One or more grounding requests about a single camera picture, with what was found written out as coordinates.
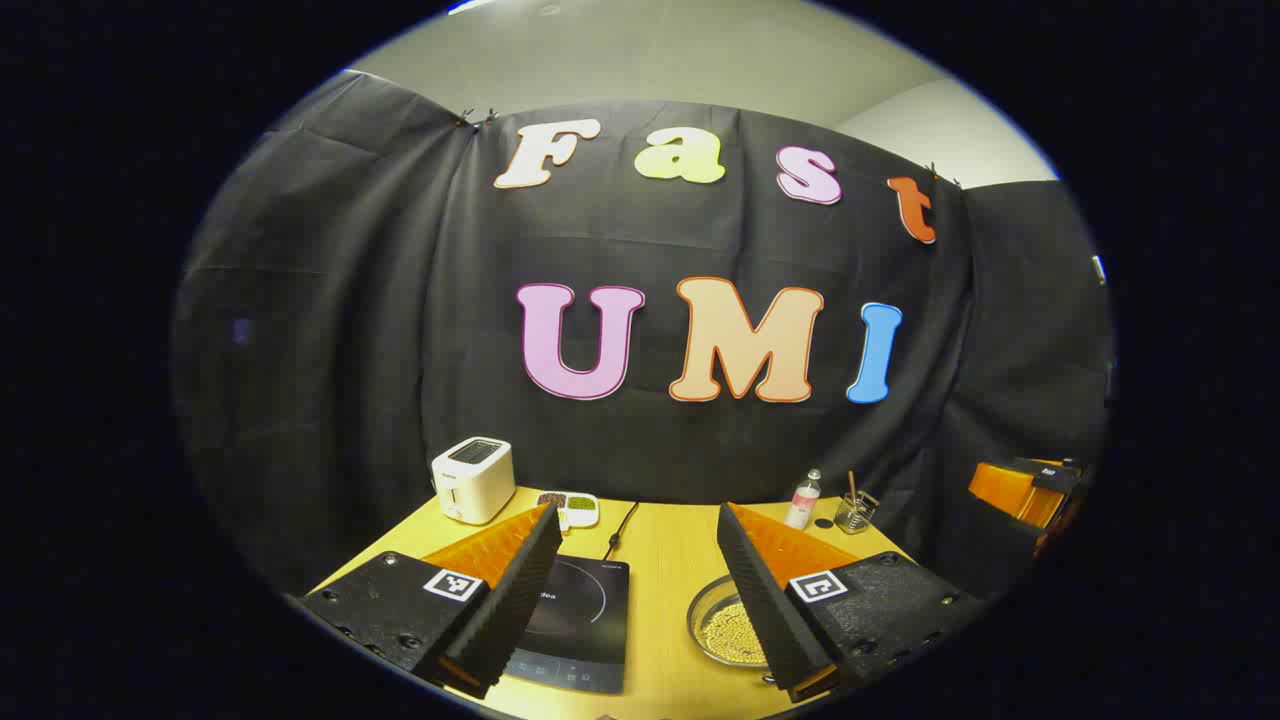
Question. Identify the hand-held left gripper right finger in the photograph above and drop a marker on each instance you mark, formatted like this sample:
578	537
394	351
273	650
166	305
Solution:
765	600

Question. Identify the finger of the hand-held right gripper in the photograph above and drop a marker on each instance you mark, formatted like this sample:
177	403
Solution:
1005	492

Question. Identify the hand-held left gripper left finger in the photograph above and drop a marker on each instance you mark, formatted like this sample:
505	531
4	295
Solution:
515	590

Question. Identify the pile of yellow soybeans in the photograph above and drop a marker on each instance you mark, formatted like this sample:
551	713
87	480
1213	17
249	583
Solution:
735	630

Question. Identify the black induction cooktop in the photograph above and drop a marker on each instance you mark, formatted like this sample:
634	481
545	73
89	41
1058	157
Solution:
590	620

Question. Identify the white divided dish of beans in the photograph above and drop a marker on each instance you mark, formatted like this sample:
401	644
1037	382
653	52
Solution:
580	510

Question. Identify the clear bottle with pink label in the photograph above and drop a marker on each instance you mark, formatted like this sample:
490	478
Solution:
803	500

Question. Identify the white toaster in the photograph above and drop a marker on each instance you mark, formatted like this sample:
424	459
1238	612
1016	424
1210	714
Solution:
475	485

